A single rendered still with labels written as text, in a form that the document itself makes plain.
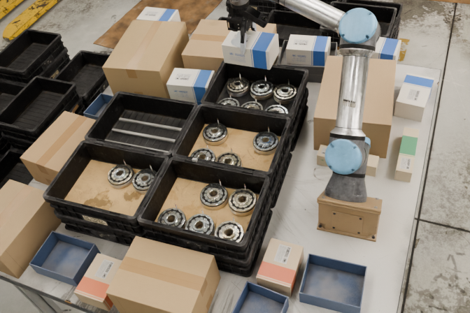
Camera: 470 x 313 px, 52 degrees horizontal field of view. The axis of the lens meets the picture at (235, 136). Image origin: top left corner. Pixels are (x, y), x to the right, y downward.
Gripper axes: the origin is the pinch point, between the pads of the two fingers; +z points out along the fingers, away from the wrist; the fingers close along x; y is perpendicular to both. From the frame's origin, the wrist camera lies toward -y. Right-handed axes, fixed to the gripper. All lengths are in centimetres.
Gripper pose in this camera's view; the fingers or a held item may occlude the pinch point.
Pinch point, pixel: (250, 45)
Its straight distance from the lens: 199.5
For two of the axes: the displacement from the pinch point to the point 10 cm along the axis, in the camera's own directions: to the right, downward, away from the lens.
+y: -9.2, -1.9, 3.4
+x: -3.7, 7.1, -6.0
